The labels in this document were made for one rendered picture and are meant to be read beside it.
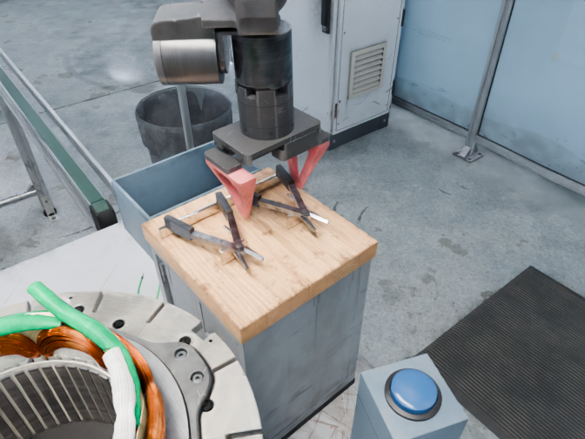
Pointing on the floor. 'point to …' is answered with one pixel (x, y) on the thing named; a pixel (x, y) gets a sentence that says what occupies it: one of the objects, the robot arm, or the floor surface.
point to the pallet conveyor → (71, 169)
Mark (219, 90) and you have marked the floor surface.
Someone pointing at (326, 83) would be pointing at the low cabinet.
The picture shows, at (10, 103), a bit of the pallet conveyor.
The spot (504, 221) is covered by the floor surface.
